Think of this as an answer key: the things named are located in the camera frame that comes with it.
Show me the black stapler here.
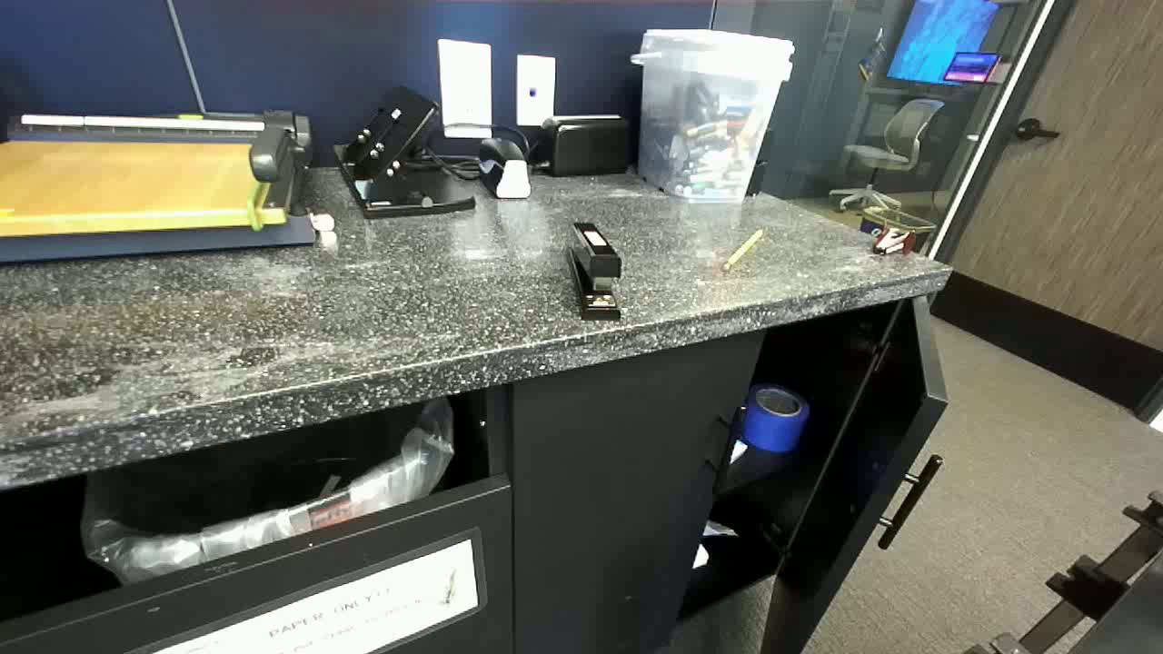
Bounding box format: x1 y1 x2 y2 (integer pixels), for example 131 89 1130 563
565 216 628 323

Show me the black and white tape dispenser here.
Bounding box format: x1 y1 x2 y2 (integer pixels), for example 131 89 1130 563
476 125 536 202

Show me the yellow pencil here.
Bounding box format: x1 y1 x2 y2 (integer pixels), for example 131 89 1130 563
721 224 771 277

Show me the black rectangular desk box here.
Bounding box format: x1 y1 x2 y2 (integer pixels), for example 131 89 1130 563
540 112 636 176

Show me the blue tape roll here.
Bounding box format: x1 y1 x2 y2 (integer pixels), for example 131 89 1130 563
737 380 814 456

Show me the clear plastic storage container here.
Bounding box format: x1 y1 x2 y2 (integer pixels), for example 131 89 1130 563
628 24 800 208

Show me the small red and white object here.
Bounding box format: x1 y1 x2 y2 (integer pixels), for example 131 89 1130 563
870 220 914 259

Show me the black cabinet door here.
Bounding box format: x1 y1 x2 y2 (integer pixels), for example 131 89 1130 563
758 295 953 654

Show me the black pull-out bin drawer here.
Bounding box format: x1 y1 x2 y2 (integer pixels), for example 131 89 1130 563
0 475 519 654

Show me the clear plastic trash bag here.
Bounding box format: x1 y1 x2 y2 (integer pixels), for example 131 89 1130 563
75 396 459 588

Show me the grey office chair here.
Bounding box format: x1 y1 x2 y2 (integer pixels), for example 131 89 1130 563
827 95 947 216

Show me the white drawer label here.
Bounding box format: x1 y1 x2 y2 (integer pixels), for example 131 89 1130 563
152 536 483 654

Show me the computer monitor with blue screen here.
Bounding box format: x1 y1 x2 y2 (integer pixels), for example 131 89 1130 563
884 0 1009 88

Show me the paper trimmer with yellow board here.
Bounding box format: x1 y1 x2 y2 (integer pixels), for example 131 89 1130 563
0 104 320 267

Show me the black metal stand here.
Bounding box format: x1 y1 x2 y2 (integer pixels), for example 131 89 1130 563
962 488 1163 654

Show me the small white wall outlet plate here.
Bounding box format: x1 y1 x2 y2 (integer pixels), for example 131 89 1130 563
513 52 559 130

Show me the tall white wall plate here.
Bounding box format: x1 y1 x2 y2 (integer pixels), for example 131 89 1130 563
436 37 498 142

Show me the black cabinet door handle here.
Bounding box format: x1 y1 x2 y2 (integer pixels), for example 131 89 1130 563
874 450 946 552

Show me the thin grey wall cable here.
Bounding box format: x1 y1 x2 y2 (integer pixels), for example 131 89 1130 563
163 0 210 115

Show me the black room door handle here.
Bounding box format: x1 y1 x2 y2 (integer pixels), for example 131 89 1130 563
1015 112 1066 144

